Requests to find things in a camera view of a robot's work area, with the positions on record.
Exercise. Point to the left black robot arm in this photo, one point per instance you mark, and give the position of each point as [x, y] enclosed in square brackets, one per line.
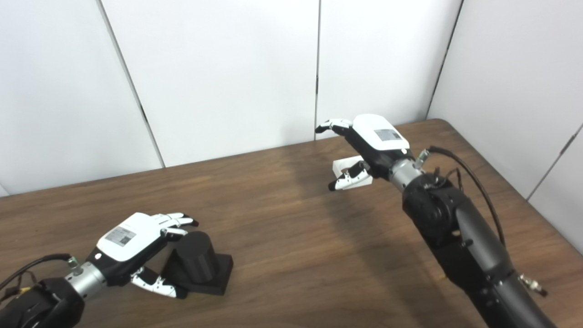
[41, 305]

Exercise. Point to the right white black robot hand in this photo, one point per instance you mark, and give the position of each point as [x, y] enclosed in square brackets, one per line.
[378, 136]

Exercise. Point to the black peg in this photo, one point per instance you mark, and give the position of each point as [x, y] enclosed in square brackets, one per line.
[196, 259]

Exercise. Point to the white square piece with hole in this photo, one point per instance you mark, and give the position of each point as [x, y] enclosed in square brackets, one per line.
[344, 164]

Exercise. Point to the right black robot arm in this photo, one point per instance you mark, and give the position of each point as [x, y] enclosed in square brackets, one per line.
[473, 246]

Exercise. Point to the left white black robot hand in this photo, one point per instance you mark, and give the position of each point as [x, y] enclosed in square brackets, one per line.
[123, 239]

